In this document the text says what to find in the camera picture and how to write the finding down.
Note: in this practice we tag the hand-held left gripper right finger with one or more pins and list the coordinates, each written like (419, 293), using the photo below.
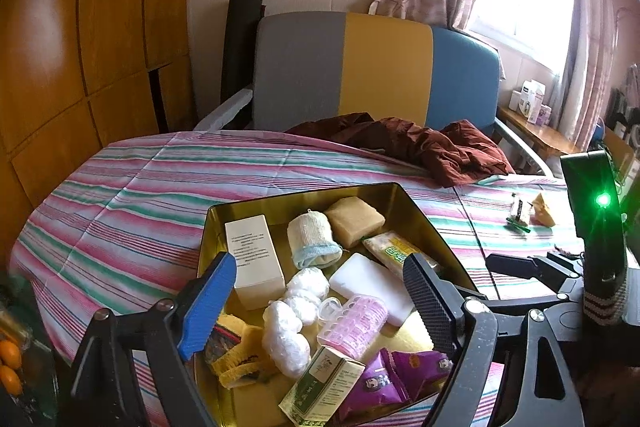
(430, 307)

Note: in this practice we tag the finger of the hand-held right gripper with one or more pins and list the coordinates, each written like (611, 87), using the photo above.
(515, 266)

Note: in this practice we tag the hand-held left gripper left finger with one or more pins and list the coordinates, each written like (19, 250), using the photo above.
(207, 307)

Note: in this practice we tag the white foam block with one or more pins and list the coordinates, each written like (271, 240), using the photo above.
(370, 287)

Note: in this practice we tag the yellow label snack packet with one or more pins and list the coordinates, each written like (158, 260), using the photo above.
(395, 252)

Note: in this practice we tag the cream cardboard box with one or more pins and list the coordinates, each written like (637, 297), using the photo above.
(255, 262)

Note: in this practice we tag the pink hair roller pack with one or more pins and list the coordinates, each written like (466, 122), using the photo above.
(355, 322)

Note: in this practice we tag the white cotton ball bag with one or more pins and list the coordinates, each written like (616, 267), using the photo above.
(287, 342)
(307, 289)

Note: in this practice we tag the tan rectangular sponge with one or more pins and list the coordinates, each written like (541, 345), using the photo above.
(355, 219)

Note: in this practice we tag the gold tin box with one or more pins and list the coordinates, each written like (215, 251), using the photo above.
(280, 207)

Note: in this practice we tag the cream bandage roll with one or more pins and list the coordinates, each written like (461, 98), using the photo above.
(312, 237)

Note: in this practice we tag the green and gold small box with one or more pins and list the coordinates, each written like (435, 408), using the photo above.
(320, 382)

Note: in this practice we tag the clear wrapped cereal bar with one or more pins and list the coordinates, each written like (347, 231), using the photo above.
(519, 213)

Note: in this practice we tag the yellow wedge sponge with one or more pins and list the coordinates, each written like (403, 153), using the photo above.
(544, 209)

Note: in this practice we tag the wooden desk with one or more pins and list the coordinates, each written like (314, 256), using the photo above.
(540, 137)

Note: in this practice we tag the cluttered wooden shelf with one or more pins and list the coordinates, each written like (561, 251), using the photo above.
(625, 122)

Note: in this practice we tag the lilac small box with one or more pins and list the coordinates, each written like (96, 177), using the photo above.
(545, 114)

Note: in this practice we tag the striped bed sheet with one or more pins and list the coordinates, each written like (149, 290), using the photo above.
(125, 207)

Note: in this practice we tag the brown crumpled cloth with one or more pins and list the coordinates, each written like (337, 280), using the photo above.
(440, 147)

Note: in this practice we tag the white cardboard box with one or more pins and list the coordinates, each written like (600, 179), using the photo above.
(530, 99)

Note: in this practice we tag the glass tray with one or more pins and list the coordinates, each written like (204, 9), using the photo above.
(37, 387)

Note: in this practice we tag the orange fruit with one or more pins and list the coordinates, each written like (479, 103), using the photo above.
(10, 381)
(10, 352)

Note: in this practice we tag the grey yellow blue chair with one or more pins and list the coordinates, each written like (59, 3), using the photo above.
(385, 67)

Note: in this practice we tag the black rolled mat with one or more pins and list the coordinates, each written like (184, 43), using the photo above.
(240, 47)

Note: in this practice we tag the wooden wardrobe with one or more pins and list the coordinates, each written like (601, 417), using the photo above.
(75, 57)

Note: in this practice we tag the grey bed rail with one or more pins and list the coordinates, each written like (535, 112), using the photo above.
(525, 147)
(225, 109)

